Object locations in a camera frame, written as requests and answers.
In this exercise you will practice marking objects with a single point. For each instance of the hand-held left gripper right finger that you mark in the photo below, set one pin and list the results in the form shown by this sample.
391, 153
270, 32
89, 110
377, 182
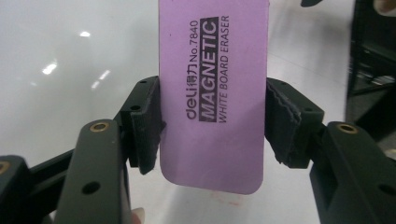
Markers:
292, 130

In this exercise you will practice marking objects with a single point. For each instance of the white whiteboard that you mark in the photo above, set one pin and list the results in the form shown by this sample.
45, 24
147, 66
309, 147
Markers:
62, 46

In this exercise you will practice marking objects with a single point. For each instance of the purple and black whiteboard eraser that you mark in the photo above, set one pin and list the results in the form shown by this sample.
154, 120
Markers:
214, 149

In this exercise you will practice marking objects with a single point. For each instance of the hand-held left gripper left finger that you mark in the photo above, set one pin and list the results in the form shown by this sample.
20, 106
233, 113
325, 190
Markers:
144, 124

